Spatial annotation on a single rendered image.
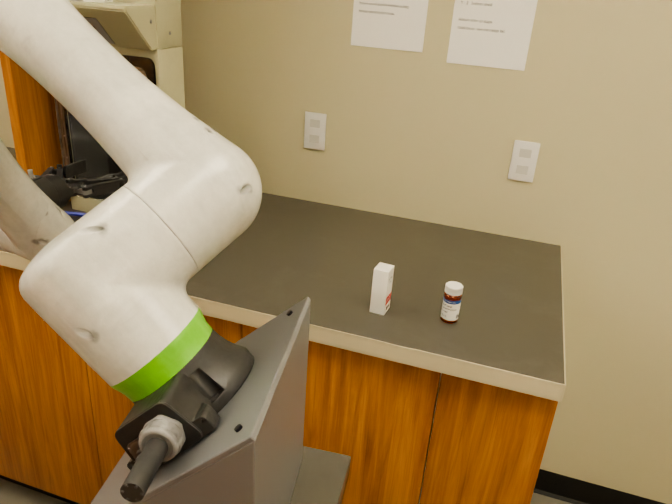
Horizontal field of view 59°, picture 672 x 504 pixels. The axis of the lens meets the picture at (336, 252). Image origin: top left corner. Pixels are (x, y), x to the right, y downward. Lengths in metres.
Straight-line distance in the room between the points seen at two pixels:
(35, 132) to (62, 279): 1.19
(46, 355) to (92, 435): 0.26
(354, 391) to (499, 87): 0.92
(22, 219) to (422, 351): 0.76
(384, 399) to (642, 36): 1.10
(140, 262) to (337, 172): 1.30
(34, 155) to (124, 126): 1.10
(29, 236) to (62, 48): 0.43
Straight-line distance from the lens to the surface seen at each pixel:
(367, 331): 1.24
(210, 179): 0.68
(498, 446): 1.35
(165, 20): 1.61
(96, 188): 1.41
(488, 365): 1.20
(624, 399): 2.12
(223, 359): 0.69
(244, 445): 0.58
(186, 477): 0.63
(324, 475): 0.92
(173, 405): 0.64
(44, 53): 0.83
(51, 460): 2.05
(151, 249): 0.66
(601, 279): 1.91
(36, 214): 1.12
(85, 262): 0.65
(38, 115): 1.83
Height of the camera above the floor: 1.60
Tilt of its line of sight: 25 degrees down
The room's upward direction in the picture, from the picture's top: 4 degrees clockwise
